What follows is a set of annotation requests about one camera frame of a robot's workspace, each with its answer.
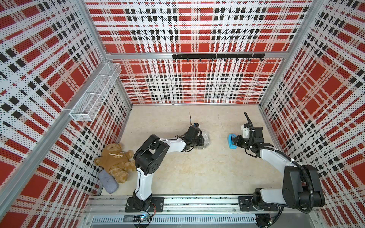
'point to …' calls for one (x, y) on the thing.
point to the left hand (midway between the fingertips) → (204, 139)
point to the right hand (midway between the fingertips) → (234, 139)
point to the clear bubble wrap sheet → (206, 140)
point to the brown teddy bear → (118, 163)
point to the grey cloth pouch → (109, 181)
